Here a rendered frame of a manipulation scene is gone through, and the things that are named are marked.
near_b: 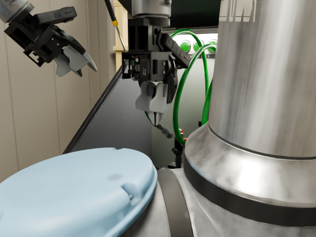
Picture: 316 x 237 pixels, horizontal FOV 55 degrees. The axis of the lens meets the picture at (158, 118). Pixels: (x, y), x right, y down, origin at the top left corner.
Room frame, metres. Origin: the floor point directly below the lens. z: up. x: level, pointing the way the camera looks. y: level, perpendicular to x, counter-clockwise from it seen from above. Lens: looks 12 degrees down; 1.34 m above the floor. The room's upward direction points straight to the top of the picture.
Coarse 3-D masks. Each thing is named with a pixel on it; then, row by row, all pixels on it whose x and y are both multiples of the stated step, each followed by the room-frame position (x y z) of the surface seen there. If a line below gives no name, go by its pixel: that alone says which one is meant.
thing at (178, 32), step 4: (172, 32) 0.91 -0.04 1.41; (176, 32) 0.91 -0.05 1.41; (180, 32) 0.92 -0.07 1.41; (184, 32) 0.95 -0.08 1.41; (188, 32) 0.97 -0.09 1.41; (192, 32) 0.98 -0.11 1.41; (172, 36) 0.89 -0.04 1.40; (192, 36) 1.00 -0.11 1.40; (196, 36) 1.01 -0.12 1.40; (196, 40) 1.02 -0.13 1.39; (200, 40) 1.03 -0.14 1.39; (200, 44) 1.03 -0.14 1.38; (204, 52) 1.06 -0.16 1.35; (204, 56) 1.06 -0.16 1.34; (204, 60) 1.07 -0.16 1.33; (204, 64) 1.07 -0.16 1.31; (204, 68) 1.08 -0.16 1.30; (208, 76) 1.09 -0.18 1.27; (208, 80) 1.09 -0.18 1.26; (208, 84) 1.09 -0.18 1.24; (148, 116) 0.80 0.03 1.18
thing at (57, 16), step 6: (48, 12) 0.75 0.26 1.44; (54, 12) 0.76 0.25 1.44; (60, 12) 0.77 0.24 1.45; (66, 12) 0.78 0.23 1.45; (72, 12) 0.79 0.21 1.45; (36, 18) 0.73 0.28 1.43; (42, 18) 0.73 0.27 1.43; (48, 18) 0.75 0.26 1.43; (54, 18) 0.75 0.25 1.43; (60, 18) 0.76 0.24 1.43; (66, 18) 0.78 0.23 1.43; (72, 18) 0.80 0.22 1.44
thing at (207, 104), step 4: (212, 80) 0.75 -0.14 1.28; (208, 88) 0.75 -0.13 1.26; (208, 92) 0.74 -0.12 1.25; (208, 96) 0.73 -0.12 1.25; (208, 100) 0.73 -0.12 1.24; (204, 104) 0.73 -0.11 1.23; (208, 104) 0.72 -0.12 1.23; (204, 108) 0.72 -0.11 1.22; (208, 108) 0.72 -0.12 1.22; (204, 112) 0.72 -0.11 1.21; (204, 116) 0.72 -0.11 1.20; (204, 120) 0.71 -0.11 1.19
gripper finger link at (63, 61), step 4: (60, 56) 0.80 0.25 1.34; (64, 56) 0.79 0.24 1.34; (56, 60) 0.79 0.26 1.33; (60, 60) 0.80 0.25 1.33; (64, 60) 0.80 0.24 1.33; (68, 60) 0.81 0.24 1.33; (60, 64) 0.80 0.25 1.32; (64, 64) 0.80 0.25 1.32; (68, 64) 0.81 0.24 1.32; (60, 68) 0.79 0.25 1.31; (64, 68) 0.80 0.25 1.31; (68, 68) 0.81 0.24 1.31; (56, 72) 0.79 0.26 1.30; (60, 72) 0.79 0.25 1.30; (64, 72) 0.80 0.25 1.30; (76, 72) 0.83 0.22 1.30; (80, 72) 0.83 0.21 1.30; (60, 76) 0.79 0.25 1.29; (80, 76) 0.83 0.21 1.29
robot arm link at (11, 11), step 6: (0, 0) 0.67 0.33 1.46; (6, 0) 0.68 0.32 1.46; (12, 0) 0.69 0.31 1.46; (18, 0) 0.69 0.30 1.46; (24, 0) 0.70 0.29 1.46; (0, 6) 0.68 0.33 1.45; (6, 6) 0.68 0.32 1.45; (12, 6) 0.68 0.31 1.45; (18, 6) 0.69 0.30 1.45; (24, 6) 0.70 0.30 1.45; (0, 12) 0.68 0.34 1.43; (6, 12) 0.68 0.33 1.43; (12, 12) 0.68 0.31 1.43; (18, 12) 0.69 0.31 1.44; (0, 18) 0.70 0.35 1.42; (6, 18) 0.69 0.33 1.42; (12, 18) 0.69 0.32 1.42
